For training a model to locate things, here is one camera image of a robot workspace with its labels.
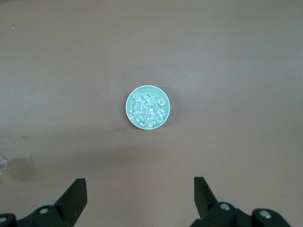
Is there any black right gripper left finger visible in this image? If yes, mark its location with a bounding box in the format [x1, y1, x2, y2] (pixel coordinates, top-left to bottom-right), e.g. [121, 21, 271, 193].
[0, 178, 88, 227]

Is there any pile of clear ice cubes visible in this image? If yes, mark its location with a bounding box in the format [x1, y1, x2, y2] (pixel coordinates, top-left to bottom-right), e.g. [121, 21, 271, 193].
[129, 92, 168, 130]

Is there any green round bowl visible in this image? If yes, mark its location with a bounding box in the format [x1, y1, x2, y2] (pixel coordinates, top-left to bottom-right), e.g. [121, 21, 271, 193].
[125, 85, 171, 130]

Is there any brown table mat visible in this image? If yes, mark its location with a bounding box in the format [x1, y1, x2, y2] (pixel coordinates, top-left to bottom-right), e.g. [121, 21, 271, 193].
[0, 0, 303, 227]

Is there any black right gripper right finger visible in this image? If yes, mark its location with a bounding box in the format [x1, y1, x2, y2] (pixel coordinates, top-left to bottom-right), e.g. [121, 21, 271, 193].
[191, 176, 292, 227]

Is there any clear stemmed wine glass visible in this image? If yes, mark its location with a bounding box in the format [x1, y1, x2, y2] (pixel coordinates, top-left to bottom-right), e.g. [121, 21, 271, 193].
[0, 155, 8, 177]

